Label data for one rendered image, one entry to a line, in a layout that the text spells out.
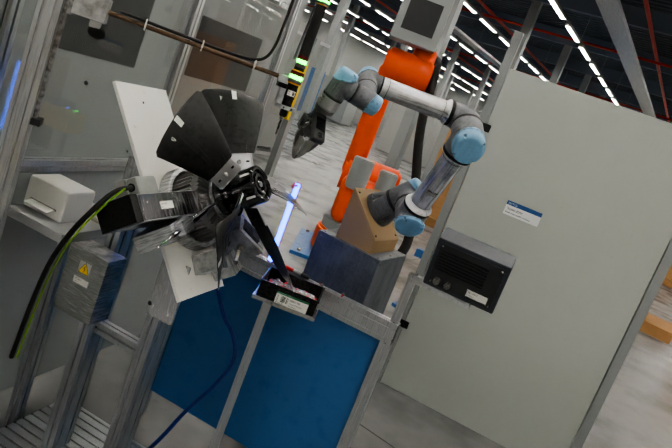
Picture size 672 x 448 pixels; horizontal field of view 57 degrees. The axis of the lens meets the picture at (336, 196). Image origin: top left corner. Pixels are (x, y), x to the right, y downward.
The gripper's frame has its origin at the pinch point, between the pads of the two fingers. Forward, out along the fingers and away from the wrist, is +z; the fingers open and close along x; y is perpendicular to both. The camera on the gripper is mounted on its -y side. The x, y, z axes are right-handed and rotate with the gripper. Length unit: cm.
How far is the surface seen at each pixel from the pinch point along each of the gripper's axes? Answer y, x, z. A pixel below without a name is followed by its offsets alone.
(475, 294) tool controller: -44, -65, 0
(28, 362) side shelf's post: -16, 48, 108
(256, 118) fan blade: -2.8, 20.3, -6.8
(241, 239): -22.0, 8.8, 26.7
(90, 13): -6, 78, -13
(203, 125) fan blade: -29, 41, -6
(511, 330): 39, -186, 50
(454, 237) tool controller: -30, -53, -10
